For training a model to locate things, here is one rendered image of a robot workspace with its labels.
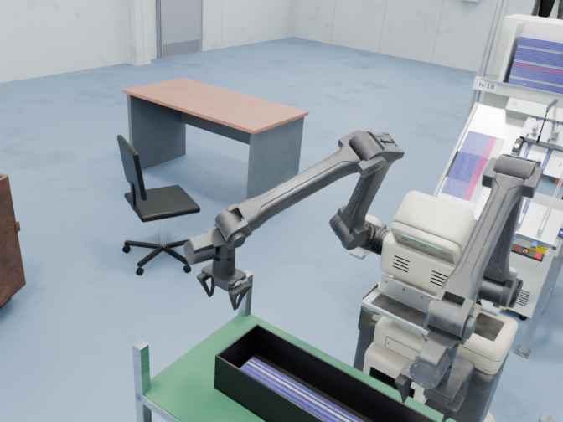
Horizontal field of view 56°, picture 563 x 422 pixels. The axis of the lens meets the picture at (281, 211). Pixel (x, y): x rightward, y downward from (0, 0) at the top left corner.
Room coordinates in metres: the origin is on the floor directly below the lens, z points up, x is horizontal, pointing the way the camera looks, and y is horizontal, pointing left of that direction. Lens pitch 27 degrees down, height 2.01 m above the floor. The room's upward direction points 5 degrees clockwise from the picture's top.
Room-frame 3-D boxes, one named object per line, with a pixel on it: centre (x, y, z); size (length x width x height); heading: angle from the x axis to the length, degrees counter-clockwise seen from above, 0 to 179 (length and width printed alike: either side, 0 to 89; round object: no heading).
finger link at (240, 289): (1.13, 0.11, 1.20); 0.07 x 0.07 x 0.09; 56
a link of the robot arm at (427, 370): (0.79, -0.32, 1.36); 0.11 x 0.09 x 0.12; 148
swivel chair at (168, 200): (3.11, 0.79, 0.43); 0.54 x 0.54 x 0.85
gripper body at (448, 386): (0.83, -0.34, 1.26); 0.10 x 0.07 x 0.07; 57
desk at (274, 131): (4.40, 0.65, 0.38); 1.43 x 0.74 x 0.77; 57
